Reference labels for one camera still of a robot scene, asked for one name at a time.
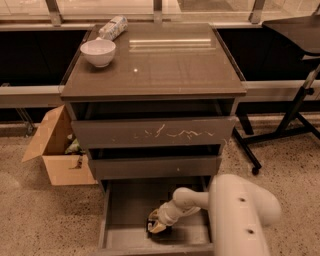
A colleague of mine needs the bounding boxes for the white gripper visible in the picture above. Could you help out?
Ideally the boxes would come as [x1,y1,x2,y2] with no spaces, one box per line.
[147,201,182,234]

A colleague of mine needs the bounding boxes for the grey middle drawer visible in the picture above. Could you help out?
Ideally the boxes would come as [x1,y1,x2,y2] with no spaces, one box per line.
[89,156,222,180]

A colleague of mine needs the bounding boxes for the green packets inside box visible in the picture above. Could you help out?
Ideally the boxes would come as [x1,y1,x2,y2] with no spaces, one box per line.
[65,134,83,155]

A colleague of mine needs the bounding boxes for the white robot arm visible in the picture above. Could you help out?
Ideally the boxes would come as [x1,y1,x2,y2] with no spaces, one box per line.
[147,174,281,256]

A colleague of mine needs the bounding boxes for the white blue snack bag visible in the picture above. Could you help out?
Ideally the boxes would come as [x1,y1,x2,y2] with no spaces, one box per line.
[99,15,128,41]

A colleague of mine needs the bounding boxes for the white ceramic bowl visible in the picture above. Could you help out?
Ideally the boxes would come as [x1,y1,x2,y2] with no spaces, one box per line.
[80,39,116,67]

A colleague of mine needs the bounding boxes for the black rxbar chocolate bar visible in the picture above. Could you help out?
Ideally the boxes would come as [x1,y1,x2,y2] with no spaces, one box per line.
[146,218,172,237]

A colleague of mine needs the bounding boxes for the grey top drawer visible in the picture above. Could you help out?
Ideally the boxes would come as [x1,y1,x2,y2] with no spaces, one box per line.
[72,117,236,149]

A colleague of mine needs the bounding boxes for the dark grey drawer cabinet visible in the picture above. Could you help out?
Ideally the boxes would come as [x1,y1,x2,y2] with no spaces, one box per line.
[59,22,248,188]

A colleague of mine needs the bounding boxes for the grey open bottom drawer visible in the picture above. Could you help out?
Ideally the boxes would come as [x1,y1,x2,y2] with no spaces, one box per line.
[96,177,215,256]

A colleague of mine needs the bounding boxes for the open cardboard box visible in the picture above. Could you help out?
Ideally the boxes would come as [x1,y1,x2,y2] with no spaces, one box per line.
[22,106,96,186]

